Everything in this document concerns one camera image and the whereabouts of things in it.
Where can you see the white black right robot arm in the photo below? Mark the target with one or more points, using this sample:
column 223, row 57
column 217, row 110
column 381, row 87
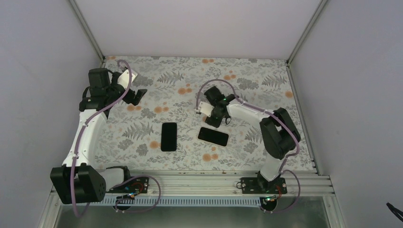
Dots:
column 279, row 133

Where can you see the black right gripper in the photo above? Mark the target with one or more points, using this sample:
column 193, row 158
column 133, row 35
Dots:
column 215, row 123

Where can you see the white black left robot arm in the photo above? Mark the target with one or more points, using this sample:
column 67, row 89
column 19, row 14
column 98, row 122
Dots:
column 77, row 180

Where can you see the grey slotted cable duct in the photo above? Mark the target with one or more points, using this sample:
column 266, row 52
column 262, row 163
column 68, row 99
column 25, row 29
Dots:
column 171, row 201

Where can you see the magenta phone black screen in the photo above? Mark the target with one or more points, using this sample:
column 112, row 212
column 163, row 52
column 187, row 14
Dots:
column 213, row 136

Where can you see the black phone on mat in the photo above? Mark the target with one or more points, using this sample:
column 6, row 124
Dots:
column 169, row 137

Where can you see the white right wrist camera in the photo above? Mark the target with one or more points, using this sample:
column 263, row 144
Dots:
column 204, row 108

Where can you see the left aluminium corner post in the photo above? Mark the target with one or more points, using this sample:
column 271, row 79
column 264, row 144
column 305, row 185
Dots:
column 87, row 31

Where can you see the aluminium corner post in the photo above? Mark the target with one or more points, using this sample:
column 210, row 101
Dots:
column 87, row 31
column 318, row 11

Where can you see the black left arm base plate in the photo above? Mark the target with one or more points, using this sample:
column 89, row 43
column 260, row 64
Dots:
column 138, row 185

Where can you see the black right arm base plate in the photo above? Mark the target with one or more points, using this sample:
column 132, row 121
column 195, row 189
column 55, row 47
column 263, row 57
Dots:
column 253, row 185

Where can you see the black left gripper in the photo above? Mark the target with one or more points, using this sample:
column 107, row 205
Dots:
column 129, row 99

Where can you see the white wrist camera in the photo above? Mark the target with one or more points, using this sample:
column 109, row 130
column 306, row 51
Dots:
column 204, row 108
column 126, row 78

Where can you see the black object at edge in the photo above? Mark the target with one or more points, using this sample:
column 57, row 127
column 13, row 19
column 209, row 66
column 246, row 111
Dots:
column 398, row 213

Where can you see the aluminium front rail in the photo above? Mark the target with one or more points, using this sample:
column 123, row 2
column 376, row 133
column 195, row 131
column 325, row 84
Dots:
column 226, row 183

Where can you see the right aluminium corner post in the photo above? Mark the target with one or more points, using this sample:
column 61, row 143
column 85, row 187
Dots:
column 318, row 11

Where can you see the floral patterned table mat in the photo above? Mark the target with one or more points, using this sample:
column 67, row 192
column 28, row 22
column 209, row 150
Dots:
column 132, row 135

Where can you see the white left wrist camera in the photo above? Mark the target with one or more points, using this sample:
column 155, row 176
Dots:
column 126, row 78

